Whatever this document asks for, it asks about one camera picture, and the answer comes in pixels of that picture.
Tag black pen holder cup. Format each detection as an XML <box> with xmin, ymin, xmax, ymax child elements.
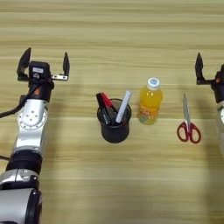
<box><xmin>96</xmin><ymin>98</ymin><xmax>133</xmax><ymax>144</ymax></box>

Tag white marker pen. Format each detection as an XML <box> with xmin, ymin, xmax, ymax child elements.
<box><xmin>115</xmin><ymin>90</ymin><xmax>133</xmax><ymax>124</ymax></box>

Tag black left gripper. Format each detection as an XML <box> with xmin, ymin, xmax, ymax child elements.
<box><xmin>16</xmin><ymin>47</ymin><xmax>71</xmax><ymax>103</ymax></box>

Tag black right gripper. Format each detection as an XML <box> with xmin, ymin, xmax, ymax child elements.
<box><xmin>194</xmin><ymin>52</ymin><xmax>224</xmax><ymax>103</ymax></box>

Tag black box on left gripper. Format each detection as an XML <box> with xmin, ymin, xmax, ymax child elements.
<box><xmin>28</xmin><ymin>60</ymin><xmax>51</xmax><ymax>80</ymax></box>

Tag red handled scissors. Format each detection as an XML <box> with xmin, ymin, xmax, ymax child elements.
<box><xmin>176</xmin><ymin>93</ymin><xmax>202</xmax><ymax>144</ymax></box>

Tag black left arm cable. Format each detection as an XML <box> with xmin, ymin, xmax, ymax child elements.
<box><xmin>0</xmin><ymin>82</ymin><xmax>42</xmax><ymax>162</ymax></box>

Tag red marker pen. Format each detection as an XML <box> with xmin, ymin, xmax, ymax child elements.
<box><xmin>100</xmin><ymin>91</ymin><xmax>119</xmax><ymax>115</ymax></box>

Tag black marker pen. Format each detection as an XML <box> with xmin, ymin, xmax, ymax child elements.
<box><xmin>95</xmin><ymin>93</ymin><xmax>113</xmax><ymax>126</ymax></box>

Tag orange juice bottle white cap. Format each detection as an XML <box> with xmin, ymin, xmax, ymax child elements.
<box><xmin>136</xmin><ymin>77</ymin><xmax>164</xmax><ymax>126</ymax></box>

